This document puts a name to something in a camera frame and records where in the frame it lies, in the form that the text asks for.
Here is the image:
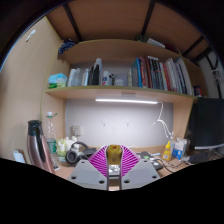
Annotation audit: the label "white hanging cable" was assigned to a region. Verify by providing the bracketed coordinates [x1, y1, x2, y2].
[146, 101, 176, 141]

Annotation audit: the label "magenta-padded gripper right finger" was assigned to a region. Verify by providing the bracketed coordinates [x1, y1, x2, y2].
[118, 144, 162, 191]

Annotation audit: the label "white light bar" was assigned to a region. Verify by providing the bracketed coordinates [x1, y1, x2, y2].
[94, 97, 159, 105]

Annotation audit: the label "black monitor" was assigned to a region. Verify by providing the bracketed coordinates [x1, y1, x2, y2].
[188, 97, 224, 151]

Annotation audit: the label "clear plastic water bottle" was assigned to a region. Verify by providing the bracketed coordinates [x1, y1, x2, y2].
[44, 111, 61, 169]

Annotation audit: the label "yellow charger block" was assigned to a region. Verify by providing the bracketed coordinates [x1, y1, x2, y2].
[105, 143, 123, 179]

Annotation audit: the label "wooden shelf unit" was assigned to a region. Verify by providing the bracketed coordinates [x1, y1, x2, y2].
[44, 38, 196, 101]

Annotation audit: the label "white wall socket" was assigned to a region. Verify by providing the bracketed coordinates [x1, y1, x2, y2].
[71, 124, 83, 137]

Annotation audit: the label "pink thermos jug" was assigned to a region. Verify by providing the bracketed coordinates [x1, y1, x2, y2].
[26, 119, 56, 174]

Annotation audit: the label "blue and white box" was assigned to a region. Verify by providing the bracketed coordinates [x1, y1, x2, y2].
[172, 138, 188, 161]

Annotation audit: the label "green and white plush toy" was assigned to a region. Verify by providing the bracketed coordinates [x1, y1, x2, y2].
[55, 135, 78, 158]

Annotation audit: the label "small yellow bottle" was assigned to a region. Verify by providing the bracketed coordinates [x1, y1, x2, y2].
[162, 140, 173, 162]

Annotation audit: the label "tangled desk cables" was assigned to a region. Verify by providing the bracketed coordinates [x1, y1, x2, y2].
[156, 156, 193, 174]

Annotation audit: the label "black headphones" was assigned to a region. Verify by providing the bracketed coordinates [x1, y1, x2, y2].
[64, 141, 98, 166]

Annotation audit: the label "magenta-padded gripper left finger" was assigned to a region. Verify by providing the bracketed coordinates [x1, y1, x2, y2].
[68, 144, 111, 192]

